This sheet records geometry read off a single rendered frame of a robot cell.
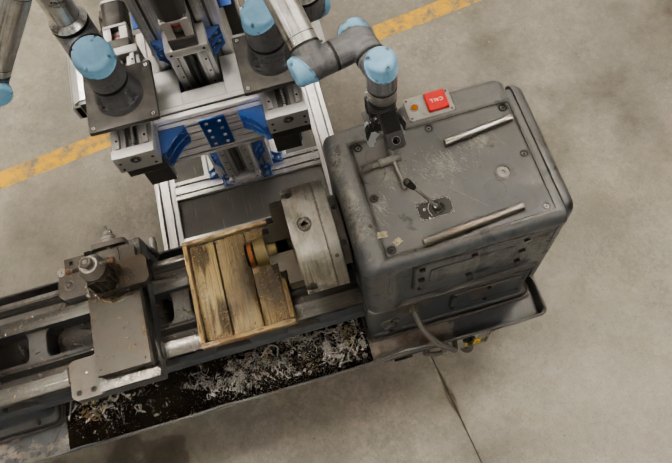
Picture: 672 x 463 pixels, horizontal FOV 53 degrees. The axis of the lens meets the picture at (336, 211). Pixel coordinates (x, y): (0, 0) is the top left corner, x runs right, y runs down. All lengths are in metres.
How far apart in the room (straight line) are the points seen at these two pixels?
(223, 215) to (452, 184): 1.43
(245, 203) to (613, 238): 1.65
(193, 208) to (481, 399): 1.49
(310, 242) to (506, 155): 0.58
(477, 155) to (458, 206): 0.16
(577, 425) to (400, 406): 0.71
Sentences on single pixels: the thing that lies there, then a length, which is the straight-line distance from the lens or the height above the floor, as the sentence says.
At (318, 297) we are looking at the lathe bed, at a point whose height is 0.84.
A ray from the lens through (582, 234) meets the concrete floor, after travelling 3.24.
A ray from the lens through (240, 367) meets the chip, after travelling 2.40.
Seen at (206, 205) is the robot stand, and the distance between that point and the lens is 3.08.
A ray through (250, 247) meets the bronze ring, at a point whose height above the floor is 1.12.
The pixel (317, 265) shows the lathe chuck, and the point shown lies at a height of 1.18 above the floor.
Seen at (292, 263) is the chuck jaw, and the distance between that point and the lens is 1.93.
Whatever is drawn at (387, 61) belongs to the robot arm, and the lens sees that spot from 1.56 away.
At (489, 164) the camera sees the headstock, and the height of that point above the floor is 1.25.
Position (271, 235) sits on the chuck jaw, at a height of 1.13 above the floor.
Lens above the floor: 2.92
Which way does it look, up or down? 66 degrees down
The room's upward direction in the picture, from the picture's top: 12 degrees counter-clockwise
